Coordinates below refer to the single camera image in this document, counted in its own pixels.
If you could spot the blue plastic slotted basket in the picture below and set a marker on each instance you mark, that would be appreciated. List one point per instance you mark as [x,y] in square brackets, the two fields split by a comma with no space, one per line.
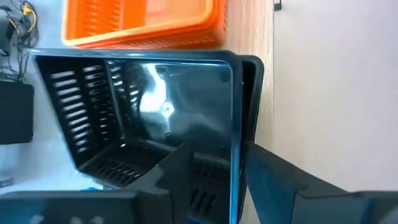
[90,188]

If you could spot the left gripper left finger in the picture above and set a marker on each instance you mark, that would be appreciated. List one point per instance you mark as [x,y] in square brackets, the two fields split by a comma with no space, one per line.
[168,193]

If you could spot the black plastic slotted basket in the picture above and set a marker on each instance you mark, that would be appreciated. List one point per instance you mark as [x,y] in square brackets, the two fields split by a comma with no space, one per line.
[253,93]
[192,93]

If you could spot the black rectangular box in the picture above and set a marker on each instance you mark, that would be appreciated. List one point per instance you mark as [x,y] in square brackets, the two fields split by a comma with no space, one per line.
[15,112]

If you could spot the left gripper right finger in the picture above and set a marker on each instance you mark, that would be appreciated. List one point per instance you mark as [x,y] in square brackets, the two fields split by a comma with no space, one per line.
[280,193]

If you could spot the orange plastic slotted basket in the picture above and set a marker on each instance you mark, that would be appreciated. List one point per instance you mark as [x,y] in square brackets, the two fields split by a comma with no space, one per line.
[186,39]
[93,18]

